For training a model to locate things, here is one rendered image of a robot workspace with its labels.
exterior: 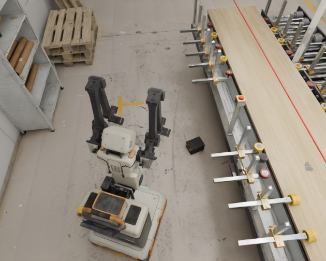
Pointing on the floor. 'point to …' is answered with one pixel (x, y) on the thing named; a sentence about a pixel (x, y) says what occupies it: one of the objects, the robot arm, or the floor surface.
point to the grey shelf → (18, 105)
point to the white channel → (310, 30)
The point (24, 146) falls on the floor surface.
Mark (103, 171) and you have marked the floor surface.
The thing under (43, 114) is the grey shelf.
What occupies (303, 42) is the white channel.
